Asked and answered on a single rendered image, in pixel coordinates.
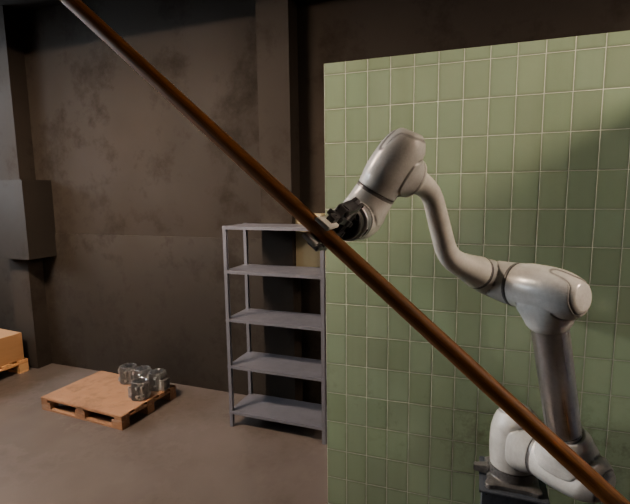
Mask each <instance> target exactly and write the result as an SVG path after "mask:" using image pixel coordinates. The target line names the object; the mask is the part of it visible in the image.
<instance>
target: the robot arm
mask: <svg viewBox="0 0 630 504"><path fill-rule="evenodd" d="M425 153H426V142H425V141H424V138H423V136H422V135H420V134H417V133H415V132H413V131H411V130H408V129H405V128H399V129H396V130H393V131H392V132H390V133H389V134H388V135H387V136H386V137H385V138H384V139H383V140H382V141H381V143H380V144H379V145H378V147H377V148H376V150H375V151H374V152H373V154H372V155H371V157H370V159H369V160H368V162H367V164H366V166H365V168H364V170H363V172H362V175H361V177H360V179H359V181H358V182H357V184H356V185H355V187H354V188H353V190H352V191H351V193H350V194H349V195H348V197H347V198H346V199H345V200H344V202H343V203H341V204H339V205H338V206H337V207H336V208H335V209H334V210H332V209H331V208H330V209H329V210H328V211H327V214H328V215H325V216H319V217H316V218H315V221H316V222H317V223H318V224H320V225H321V226H322V227H323V228H324V229H325V230H326V231H328V230H333V231H334V232H335V233H336V234H337V235H338V236H339V237H340V238H342V239H343V240H344V241H355V240H363V239H366V238H369V237H371V236H372V235H374V234H375V233H376V232H377V231H378V230H379V228H380V227H381V225H382V224H383V222H384V220H385V217H386V215H387V213H388V211H389V210H390V208H391V206H392V204H393V203H394V201H395V200H396V198H397V197H404V198H407V197H410V196H412V195H414V194H415V195H417V196H419V197H420V199H421V200H422V202H423V205H424V209H425V213H426V217H427V221H428V226H429V230H430V234H431V239H432V243H433V247H434V250H435V253H436V256H437V258H438V259H439V261H440V263H441V264H442V265H443V266H444V267H445V268H446V269H447V270H448V271H449V272H451V273H452V274H453V275H455V276H456V277H458V278H459V279H460V280H462V281H463V282H464V283H465V284H466V285H468V286H469V287H471V288H473V289H474V290H476V291H477V292H479V293H481V294H483V295H486V296H488V297H491V298H493V299H495V300H498V301H500V302H502V303H505V304H507V305H510V306H514V307H516V309H517V310H518V312H519V314H520V315H521V317H522V319H523V320H524V322H525V324H526V326H527V327H528V328H529V329H530V330H531V335H532V342H533V349H534V356H535V363H536V369H537V376H538V383H539V390H540V397H541V403H542V410H543V417H544V424H545V425H546V426H547V427H548V428H549V429H551V430H552V431H553V432H554V433H555V434H556V435H557V436H558V437H559V438H560V439H561V440H563V441H564V442H565V443H566V444H567V445H568V446H569V447H570V448H571V449H572V450H573V451H575V452H576V453H577V454H578V455H579V456H580V457H581V458H582V459H583V460H584V461H586V462H587V463H588V464H589V465H590V466H591V467H592V468H593V469H594V470H595V471H596V472H598V473H599V474H600V475H601V476H602V477H603V478H604V479H605V480H606V481H607V482H609V483H610V484H611V485H612V486H613V487H614V488H615V485H616V476H615V474H614V470H613V468H612V466H611V465H610V463H609V462H608V460H607V459H606V458H604V457H603V456H601V455H600V452H599V450H598V448H597V447H596V445H595V443H594V441H593V439H592V437H591V435H590V434H589V433H588V432H587V431H586V430H585V429H584V428H582V426H581V418H580V409H579V401H578V393H577V385H576V376H575V367H574V359H573V351H572V343H571V334H570V328H571V327H572V325H573V324H574V322H575V320H576V319H579V318H580V317H582V316H583V315H585V314H586V312H587V311H588V309H589V307H590V305H591V301H592V293H591V289H590V287H589V285H588V284H587V282H586V281H585V280H584V279H582V278H581V277H579V276H577V275H575V274H574V273H572V272H569V271H567V270H564V269H561V268H557V267H552V266H547V265H540V264H533V263H527V264H526V263H516V262H506V261H495V260H492V259H488V258H485V257H482V256H476V255H471V254H467V253H463V252H461V251H460V250H459V249H458V247H457V245H456V243H455V239H454V235H453V231H452V228H451V224H450V220H449V216H448V212H447V208H446V204H445V200H444V197H443V194H442V192H441V189H440V187H439V186H438V184H437V183H436V181H435V180H434V179H433V178H432V177H431V176H430V175H429V174H428V173H427V165H426V163H425V162H424V160H423V158H424V156H425ZM489 453H490V456H486V457H485V461H474V466H473V469H474V470H476V471H479V472H481V473H484V474H487V479H486V480H485V487H486V488H488V489H498V490H503V491H508V492H513V493H518V494H523V495H528V496H531V497H534V498H537V499H542V498H543V492H542V491H541V489H540V487H539V482H538V479H539V480H541V481H542V482H544V483H545V484H547V485H548V486H550V487H552V488H553V489H555V490H557V491H559V492H561V493H562V494H564V495H566V496H568V497H570V498H573V499H575V500H578V501H582V502H586V503H592V504H597V503H602V502H601V501H600V500H599V499H598V498H597V497H596V496H595V495H594V494H593V493H592V492H591V491H589V490H588V489H587V488H586V487H585V486H584V485H583V484H582V483H581V482H580V481H579V480H578V479H576V478H575V477H574V476H573V475H572V474H571V473H570V472H569V471H568V470H567V469H566V468H565V467H563V466H562V465H561V464H560V463H559V462H558V461H557V460H556V459H555V458H554V457H553V456H552V455H551V454H549V453H548V452H547V451H546V450H545V449H544V448H543V447H542V446H541V445H540V444H539V443H538V442H536V441H535V440H534V439H533V438H532V437H531V436H530V435H529V434H528V433H527V432H526V431H525V430H523V429H522V428H521V427H520V426H519V425H518V424H517V423H516V422H515V421H514V420H513V419H512V418H510V417H509V416H508V415H507V414H506V413H505V412H504V411H503V410H502V409H501V408H499V409H497V410H496V412H495V414H494V416H493V419H492V422H491V427H490V436H489Z"/></svg>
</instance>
